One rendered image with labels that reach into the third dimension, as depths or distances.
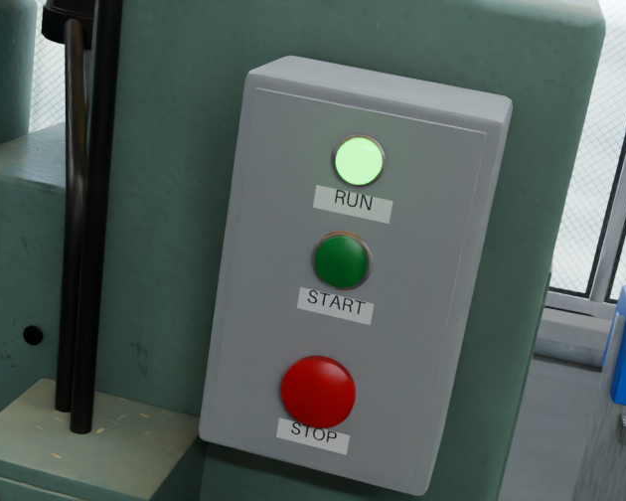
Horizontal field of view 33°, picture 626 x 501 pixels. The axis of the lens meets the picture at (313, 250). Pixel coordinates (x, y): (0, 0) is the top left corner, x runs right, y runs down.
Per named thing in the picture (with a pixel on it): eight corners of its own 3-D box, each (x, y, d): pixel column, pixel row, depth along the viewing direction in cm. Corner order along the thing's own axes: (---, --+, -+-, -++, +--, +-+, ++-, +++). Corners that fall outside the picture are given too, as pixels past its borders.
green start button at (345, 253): (308, 281, 42) (318, 224, 41) (368, 294, 41) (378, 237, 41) (304, 286, 41) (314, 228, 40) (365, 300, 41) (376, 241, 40)
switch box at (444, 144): (236, 386, 51) (284, 52, 46) (442, 437, 49) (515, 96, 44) (193, 443, 45) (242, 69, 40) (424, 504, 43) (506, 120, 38)
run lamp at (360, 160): (330, 180, 40) (338, 128, 40) (382, 190, 40) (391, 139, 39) (326, 183, 40) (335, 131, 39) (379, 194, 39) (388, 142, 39)
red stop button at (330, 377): (280, 411, 44) (290, 344, 43) (351, 428, 43) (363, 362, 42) (273, 421, 43) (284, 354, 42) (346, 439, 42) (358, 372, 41)
